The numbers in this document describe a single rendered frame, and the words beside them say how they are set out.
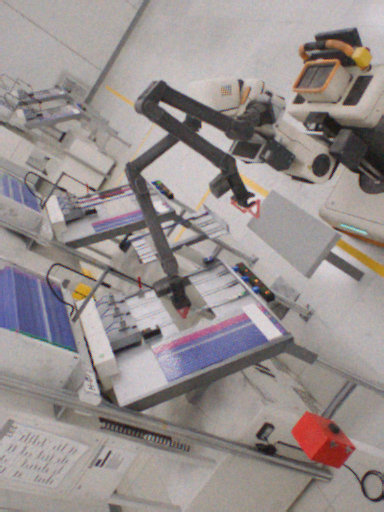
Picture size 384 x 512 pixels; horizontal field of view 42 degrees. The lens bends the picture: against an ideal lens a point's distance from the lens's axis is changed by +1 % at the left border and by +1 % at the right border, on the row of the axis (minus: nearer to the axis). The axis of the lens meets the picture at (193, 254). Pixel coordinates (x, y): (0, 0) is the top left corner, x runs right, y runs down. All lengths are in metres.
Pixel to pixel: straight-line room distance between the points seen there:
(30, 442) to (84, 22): 8.33
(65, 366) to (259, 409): 0.82
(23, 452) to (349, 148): 1.76
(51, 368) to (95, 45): 8.18
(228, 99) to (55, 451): 1.46
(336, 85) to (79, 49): 7.56
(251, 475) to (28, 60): 8.16
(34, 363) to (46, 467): 0.39
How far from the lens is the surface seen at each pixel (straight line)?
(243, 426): 2.25
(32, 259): 3.14
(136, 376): 2.02
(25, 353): 1.83
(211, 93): 2.04
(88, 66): 9.65
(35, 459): 1.98
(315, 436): 1.78
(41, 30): 9.52
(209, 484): 2.38
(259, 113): 1.98
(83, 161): 6.66
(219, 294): 2.33
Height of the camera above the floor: 2.16
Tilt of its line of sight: 31 degrees down
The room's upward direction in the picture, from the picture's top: 62 degrees counter-clockwise
